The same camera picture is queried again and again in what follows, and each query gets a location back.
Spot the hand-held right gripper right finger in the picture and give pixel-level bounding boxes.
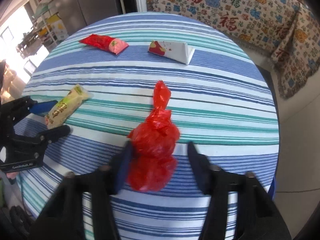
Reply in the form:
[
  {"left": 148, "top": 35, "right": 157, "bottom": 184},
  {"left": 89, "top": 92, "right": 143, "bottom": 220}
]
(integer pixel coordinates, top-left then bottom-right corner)
[{"left": 187, "top": 141, "right": 292, "bottom": 240}]

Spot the red snack wrapper pink end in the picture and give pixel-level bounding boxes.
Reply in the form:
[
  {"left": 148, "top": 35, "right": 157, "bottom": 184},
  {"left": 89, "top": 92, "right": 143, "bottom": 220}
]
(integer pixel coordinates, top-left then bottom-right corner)
[{"left": 78, "top": 34, "right": 129, "bottom": 55}]

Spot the white triangular carton red print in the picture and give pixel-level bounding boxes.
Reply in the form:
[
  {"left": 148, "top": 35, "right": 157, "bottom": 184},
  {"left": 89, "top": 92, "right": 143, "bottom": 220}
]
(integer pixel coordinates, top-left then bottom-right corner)
[{"left": 148, "top": 40, "right": 196, "bottom": 66}]

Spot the cream snack wrapper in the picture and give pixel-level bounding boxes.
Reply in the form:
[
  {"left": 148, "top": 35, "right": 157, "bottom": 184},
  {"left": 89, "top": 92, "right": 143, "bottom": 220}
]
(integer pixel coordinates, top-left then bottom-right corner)
[{"left": 45, "top": 84, "right": 91, "bottom": 130}]

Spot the yellow box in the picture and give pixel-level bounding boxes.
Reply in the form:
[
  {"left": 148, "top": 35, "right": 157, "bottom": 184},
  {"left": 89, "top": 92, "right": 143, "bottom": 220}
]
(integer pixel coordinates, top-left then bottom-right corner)
[{"left": 47, "top": 14, "right": 68, "bottom": 41}]

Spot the blue green striped tablecloth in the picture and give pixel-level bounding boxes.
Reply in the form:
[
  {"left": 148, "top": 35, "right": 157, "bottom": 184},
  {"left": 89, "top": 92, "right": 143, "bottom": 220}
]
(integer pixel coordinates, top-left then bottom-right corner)
[{"left": 12, "top": 12, "right": 279, "bottom": 240}]

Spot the red plastic bag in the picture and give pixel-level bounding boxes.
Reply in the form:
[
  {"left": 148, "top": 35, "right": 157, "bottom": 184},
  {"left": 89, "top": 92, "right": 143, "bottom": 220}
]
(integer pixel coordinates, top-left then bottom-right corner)
[{"left": 126, "top": 80, "right": 181, "bottom": 193}]

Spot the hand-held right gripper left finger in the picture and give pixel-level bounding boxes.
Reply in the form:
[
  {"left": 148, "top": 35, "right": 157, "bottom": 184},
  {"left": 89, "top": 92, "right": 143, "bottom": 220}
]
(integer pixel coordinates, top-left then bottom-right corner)
[{"left": 30, "top": 141, "right": 134, "bottom": 240}]

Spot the grey steel refrigerator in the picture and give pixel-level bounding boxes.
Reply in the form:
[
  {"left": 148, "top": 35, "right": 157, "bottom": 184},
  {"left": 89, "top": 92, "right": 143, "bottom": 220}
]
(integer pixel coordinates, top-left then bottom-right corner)
[{"left": 47, "top": 0, "right": 126, "bottom": 27}]

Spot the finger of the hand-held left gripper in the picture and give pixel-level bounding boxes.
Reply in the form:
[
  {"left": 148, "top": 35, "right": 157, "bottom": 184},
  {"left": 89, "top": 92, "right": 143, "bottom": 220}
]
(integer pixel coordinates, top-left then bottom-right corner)
[
  {"left": 15, "top": 124, "right": 71, "bottom": 146},
  {"left": 2, "top": 96, "right": 58, "bottom": 124}
]

